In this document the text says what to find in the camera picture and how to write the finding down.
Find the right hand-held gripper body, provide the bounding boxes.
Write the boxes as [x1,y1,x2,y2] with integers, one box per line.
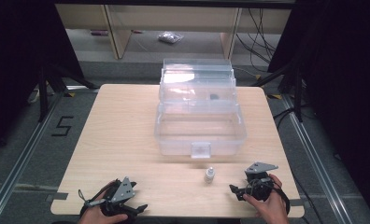
[244,161,279,202]

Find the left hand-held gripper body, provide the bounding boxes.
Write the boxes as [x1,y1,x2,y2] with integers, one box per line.
[100,175,137,217]

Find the clear plastic tiered storage box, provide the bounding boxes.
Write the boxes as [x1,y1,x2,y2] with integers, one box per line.
[153,57,248,160]

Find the person's right hand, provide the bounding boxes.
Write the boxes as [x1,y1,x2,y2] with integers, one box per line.
[242,173,290,224]

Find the person's left hand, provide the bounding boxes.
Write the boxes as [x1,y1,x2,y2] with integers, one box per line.
[78,179,129,224]

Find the black metal stand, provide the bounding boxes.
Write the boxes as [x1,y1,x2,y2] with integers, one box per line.
[37,61,99,123]
[250,61,305,123]

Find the clear plastic bag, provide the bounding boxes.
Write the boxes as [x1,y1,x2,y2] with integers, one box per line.
[157,31,185,45]

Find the beige wooden cabinet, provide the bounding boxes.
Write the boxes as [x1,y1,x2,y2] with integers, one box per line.
[54,3,292,61]

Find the black wrist strap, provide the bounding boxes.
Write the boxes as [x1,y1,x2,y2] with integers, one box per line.
[272,185,292,217]

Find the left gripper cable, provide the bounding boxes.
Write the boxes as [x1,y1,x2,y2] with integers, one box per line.
[78,189,107,209]

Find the aluminium floor rail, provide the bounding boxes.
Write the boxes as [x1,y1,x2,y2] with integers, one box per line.
[0,91,67,220]
[281,93,354,224]

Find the black cable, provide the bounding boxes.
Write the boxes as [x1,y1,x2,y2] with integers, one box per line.
[272,105,297,130]

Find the white cable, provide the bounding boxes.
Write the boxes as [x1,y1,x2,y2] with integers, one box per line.
[26,87,41,105]

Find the black floor cables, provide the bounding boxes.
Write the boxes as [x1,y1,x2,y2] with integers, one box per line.
[235,7,278,65]

